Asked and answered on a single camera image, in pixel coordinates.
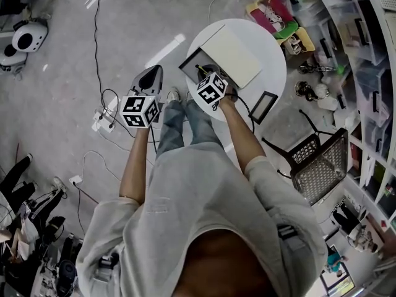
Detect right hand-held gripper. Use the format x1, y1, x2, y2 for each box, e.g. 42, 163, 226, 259
197, 64, 229, 111

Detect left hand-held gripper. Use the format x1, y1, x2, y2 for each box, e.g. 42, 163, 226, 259
119, 65, 164, 130

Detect black box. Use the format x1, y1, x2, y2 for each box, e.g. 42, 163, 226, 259
178, 47, 241, 90

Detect person's right forearm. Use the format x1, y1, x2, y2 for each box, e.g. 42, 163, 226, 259
216, 97, 269, 174

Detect person's left forearm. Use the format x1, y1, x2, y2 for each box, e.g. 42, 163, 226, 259
119, 125, 155, 205

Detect white box lid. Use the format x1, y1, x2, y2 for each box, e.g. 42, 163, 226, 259
200, 24, 263, 90

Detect yellow shoe box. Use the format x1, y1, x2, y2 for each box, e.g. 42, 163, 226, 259
280, 27, 316, 55
246, 0, 299, 34

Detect green shoe box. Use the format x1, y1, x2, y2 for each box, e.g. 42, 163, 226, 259
272, 22, 300, 40

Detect person's left white shoe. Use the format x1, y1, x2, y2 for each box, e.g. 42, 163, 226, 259
166, 87, 182, 103

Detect small black tray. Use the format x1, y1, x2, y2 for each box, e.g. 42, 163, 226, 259
249, 91, 279, 126

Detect person's blue jeans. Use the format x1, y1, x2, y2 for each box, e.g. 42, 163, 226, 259
154, 98, 225, 166

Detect white power strip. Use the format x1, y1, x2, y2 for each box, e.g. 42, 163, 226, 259
92, 108, 117, 133

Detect gold black ornament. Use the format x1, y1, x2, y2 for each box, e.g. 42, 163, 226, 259
295, 80, 316, 102

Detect person's grey sweatshirt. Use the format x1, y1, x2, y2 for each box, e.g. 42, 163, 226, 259
75, 145, 329, 297

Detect white round robot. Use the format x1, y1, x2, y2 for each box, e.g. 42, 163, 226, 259
11, 21, 50, 54

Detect black lattice chair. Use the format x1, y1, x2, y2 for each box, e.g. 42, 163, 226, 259
261, 109, 350, 207

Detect stack of clear storage bins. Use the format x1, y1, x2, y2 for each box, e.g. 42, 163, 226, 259
280, 0, 394, 154

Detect white shelf unit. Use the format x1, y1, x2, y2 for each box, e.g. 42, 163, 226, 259
306, 0, 396, 231

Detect flat monitor screen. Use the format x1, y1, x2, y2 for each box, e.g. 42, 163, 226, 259
320, 269, 356, 297

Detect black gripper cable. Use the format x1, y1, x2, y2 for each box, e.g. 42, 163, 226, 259
228, 93, 256, 134
150, 127, 158, 157

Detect long black floor cable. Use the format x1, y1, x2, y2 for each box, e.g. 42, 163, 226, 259
92, 0, 120, 126

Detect white floor cable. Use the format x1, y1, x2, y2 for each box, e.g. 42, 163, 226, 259
82, 149, 155, 184
206, 0, 222, 27

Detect black strap buckle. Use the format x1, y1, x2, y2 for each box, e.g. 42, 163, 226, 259
277, 223, 299, 241

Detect black camera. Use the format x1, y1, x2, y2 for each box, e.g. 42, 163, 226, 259
57, 259, 78, 294

